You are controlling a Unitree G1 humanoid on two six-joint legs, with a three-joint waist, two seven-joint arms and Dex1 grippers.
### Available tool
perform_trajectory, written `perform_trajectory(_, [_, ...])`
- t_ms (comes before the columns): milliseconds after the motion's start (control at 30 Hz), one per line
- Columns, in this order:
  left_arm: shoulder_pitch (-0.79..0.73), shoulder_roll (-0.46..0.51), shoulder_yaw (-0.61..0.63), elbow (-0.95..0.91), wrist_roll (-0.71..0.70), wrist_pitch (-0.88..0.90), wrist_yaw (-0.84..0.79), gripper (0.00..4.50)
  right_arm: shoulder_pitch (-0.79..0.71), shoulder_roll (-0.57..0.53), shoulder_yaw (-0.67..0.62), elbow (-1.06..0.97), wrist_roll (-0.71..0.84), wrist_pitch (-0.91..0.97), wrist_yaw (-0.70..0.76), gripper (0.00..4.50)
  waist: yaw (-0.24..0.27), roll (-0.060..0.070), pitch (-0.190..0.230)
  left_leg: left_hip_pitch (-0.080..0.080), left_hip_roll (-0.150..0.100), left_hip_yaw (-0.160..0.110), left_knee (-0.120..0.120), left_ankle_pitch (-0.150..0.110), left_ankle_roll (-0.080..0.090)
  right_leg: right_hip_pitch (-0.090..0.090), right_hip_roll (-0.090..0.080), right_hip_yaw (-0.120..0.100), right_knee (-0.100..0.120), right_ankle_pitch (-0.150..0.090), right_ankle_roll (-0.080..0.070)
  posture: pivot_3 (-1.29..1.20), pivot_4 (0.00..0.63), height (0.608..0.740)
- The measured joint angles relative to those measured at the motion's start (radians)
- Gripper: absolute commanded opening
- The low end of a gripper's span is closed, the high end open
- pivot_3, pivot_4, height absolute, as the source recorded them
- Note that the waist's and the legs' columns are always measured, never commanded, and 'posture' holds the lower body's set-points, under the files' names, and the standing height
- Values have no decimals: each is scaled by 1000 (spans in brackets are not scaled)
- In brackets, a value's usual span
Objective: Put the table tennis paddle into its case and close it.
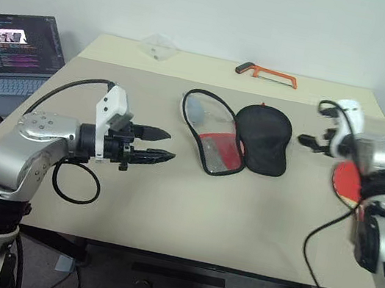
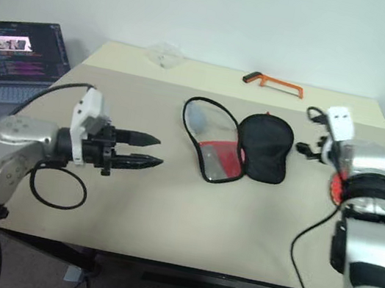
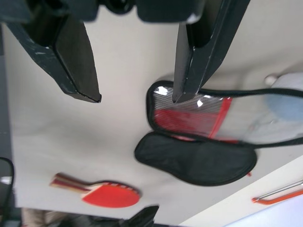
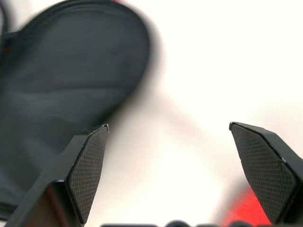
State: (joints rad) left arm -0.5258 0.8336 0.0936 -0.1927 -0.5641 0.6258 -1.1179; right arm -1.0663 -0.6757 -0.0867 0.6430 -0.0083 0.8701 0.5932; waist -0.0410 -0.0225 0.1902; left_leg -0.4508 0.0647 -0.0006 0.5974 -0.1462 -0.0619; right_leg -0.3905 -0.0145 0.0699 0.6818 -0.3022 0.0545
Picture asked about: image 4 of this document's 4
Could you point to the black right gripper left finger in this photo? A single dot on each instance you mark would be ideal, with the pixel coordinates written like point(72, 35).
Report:
point(80, 179)

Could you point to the red table tennis paddle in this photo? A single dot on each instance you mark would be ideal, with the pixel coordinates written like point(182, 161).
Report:
point(246, 205)

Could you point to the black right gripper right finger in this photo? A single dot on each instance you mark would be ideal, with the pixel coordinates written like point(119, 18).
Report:
point(267, 172)

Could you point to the black paddle case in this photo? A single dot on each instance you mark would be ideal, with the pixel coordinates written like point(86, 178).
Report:
point(71, 94)

